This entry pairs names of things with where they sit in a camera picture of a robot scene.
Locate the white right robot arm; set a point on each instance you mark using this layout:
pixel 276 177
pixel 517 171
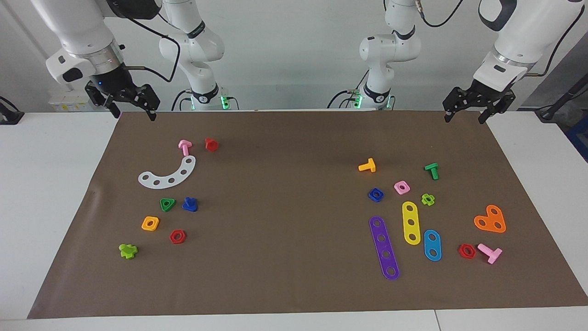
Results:
pixel 78 27

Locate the orange heart-shaped plastic plate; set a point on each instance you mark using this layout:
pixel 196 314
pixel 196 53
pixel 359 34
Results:
pixel 490 220

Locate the blue crate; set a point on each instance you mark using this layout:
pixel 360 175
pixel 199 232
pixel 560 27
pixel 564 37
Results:
pixel 579 135

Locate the lime green flower nut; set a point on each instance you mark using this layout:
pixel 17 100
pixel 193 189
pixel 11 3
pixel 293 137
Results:
pixel 424 201

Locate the white curved perforated plate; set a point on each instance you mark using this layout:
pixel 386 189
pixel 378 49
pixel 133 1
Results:
pixel 178 176

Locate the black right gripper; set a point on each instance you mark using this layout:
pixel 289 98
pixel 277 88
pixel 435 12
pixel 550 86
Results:
pixel 115 85

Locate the brown table mat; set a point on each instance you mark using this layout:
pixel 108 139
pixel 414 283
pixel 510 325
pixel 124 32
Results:
pixel 285 230

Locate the orange plastic screw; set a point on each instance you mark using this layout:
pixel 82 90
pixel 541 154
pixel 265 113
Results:
pixel 367 166

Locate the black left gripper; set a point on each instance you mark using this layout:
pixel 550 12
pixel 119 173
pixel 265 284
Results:
pixel 482 95

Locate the lime green plastic screw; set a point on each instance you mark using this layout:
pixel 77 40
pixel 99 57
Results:
pixel 127 251

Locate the green triangular plastic nut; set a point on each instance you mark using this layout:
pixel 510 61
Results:
pixel 162 205

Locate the blue plastic screw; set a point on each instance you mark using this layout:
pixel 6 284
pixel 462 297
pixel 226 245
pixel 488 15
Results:
pixel 189 205

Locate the black table clamp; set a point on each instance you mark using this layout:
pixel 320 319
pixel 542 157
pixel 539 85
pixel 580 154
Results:
pixel 9 117

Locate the blue two-hole plastic plate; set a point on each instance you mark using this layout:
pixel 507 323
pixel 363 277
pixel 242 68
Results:
pixel 432 245

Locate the pink square plastic nut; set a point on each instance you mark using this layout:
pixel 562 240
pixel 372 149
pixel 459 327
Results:
pixel 407 190

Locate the dark green plastic screw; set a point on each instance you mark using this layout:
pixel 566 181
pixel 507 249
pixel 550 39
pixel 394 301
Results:
pixel 432 170

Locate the red hexagonal plastic nut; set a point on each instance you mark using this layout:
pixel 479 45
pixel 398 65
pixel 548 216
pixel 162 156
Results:
pixel 183 233
pixel 461 253

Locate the yellow three-hole plastic plate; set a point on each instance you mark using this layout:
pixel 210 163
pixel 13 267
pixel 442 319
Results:
pixel 411 215

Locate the purple four-hole plastic strip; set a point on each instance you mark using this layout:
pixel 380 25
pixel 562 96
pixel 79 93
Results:
pixel 384 246

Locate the red plastic screw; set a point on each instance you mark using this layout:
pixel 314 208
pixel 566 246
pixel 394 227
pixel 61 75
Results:
pixel 211 145

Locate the orange square plastic nut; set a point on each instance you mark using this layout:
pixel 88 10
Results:
pixel 156 219

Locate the pink plastic screw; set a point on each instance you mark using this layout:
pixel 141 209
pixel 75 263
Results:
pixel 185 148
pixel 489 252

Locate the white power strip box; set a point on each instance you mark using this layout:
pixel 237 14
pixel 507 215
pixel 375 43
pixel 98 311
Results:
pixel 64 103

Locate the blue square plastic nut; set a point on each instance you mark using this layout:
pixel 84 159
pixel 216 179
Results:
pixel 371 196

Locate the black stand pole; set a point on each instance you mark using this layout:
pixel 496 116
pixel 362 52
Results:
pixel 565 99

